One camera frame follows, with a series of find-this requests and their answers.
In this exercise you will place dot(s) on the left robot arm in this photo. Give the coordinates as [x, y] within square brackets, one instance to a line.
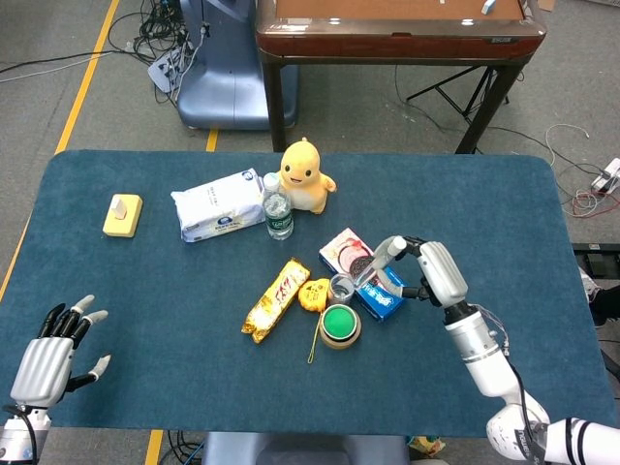
[17, 436]

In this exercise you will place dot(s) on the yellow sponge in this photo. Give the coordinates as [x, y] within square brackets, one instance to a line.
[121, 228]

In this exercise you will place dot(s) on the white power strip with plugs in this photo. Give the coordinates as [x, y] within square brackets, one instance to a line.
[164, 70]

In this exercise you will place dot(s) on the blue felt table mat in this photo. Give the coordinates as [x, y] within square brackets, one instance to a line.
[169, 315]

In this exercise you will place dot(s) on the brown mahjong table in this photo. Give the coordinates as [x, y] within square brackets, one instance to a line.
[387, 43]

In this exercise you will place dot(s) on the clear water bottle green label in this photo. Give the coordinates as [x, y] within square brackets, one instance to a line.
[278, 218]

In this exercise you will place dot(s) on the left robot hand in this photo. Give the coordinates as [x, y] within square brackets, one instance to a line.
[43, 368]

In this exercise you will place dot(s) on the small white block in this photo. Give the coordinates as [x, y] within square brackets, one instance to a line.
[118, 207]

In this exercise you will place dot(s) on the clear glass jar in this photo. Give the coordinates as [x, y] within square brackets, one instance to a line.
[341, 295]

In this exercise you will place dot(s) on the white blue mahjong tile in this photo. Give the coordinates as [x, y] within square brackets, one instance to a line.
[488, 6]

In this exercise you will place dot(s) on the grey robot torso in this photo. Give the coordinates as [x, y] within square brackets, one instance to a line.
[300, 450]

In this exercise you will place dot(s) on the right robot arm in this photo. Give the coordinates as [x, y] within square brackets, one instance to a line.
[484, 353]

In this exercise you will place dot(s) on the yellow tape roll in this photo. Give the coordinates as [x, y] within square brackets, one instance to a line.
[339, 345]

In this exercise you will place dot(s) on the black metal frame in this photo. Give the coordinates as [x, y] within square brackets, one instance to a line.
[593, 257]

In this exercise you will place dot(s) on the gold biscuit package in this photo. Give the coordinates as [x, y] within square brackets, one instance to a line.
[276, 300]

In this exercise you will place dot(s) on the yellow plush dinosaur toy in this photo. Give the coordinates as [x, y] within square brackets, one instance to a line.
[302, 169]

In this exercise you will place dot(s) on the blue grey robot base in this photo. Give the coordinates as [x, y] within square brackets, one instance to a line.
[227, 87]

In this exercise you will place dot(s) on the clear glass test tube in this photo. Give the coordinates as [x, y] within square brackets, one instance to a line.
[366, 274]

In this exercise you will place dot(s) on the white tissue pack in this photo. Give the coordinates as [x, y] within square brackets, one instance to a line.
[218, 208]

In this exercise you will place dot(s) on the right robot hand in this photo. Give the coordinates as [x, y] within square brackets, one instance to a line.
[443, 271]

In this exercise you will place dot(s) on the black tripod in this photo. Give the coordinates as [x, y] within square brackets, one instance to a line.
[455, 92]

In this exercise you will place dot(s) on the blue cookie box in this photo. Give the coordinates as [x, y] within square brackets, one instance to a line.
[339, 252]

